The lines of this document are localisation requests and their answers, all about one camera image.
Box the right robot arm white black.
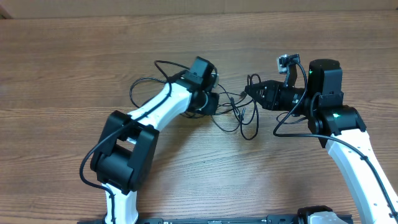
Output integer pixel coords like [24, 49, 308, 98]
[244, 56, 397, 223]

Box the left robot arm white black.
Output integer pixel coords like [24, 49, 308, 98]
[84, 57, 219, 223]

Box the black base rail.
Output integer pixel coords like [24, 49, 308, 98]
[77, 213, 354, 224]

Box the short black usb cable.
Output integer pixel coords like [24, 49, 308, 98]
[129, 77, 169, 109]

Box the long black usb cable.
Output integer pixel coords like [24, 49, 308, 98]
[180, 73, 262, 141]

